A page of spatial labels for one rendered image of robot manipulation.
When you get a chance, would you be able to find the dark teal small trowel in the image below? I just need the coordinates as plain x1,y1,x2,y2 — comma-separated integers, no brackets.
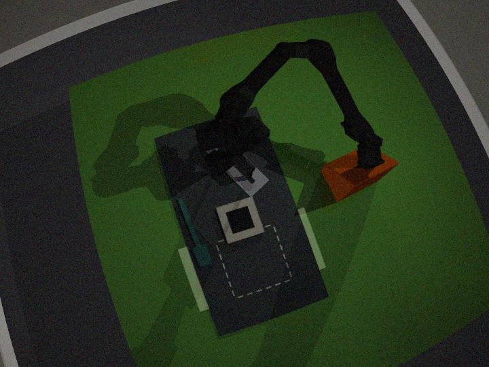
178,198,213,268

